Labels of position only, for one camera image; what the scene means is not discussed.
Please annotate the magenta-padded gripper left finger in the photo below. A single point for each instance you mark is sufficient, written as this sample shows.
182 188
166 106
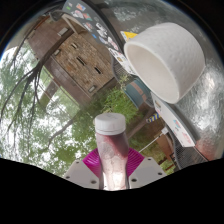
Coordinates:
80 173

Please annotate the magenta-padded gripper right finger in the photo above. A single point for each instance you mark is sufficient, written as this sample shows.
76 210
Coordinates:
146 171

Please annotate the pink bottle with white cap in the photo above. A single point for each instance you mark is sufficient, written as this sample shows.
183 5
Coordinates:
111 153

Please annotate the wooden bench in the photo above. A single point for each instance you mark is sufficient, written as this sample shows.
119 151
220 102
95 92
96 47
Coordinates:
165 146

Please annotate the blue yellow striped cone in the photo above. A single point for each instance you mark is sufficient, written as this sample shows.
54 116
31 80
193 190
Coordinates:
154 117

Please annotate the white booklet with stickers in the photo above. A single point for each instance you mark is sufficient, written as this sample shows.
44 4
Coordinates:
121 60

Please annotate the white ceramic mug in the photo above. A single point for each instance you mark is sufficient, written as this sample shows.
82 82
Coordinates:
173 56

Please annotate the yellow sticky note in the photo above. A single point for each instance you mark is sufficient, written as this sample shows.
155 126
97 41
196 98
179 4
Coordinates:
128 35

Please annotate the black wall lamp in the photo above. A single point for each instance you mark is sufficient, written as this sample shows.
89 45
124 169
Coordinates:
57 52
92 89

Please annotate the grey wall box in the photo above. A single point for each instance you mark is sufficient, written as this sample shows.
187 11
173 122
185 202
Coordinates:
63 31

